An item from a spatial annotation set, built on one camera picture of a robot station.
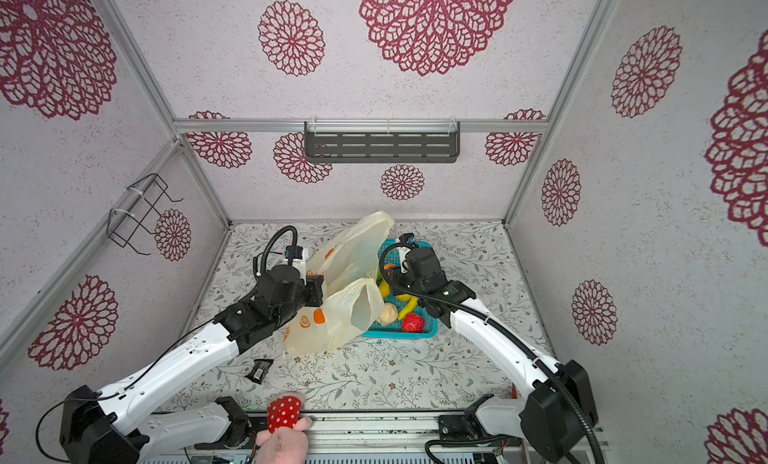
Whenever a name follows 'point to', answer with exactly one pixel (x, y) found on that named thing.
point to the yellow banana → (413, 301)
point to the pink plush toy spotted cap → (285, 440)
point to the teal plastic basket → (407, 302)
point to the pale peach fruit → (389, 314)
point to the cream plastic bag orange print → (354, 301)
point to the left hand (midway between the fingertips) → (322, 282)
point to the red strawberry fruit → (413, 323)
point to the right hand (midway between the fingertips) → (391, 266)
